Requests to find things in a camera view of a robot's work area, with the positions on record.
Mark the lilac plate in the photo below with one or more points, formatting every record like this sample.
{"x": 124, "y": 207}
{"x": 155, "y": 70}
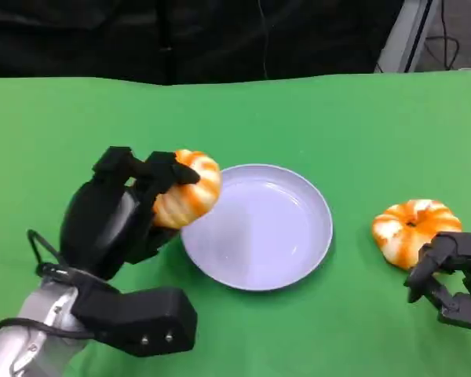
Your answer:
{"x": 267, "y": 235}

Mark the aluminium frame post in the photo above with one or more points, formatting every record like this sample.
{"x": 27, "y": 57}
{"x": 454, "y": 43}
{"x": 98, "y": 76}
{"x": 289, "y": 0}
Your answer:
{"x": 404, "y": 43}

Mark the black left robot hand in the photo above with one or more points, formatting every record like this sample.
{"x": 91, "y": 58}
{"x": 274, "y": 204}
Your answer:
{"x": 98, "y": 228}

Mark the green table cloth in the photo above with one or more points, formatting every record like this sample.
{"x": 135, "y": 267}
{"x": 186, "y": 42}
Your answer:
{"x": 235, "y": 125}

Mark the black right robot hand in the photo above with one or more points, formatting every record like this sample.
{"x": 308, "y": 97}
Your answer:
{"x": 463, "y": 251}

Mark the black backdrop curtain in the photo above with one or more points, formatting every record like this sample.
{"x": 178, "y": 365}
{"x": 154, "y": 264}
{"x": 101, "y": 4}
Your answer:
{"x": 102, "y": 39}

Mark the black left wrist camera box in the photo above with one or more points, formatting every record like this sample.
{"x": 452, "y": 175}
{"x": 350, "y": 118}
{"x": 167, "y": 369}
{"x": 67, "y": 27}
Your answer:
{"x": 141, "y": 314}

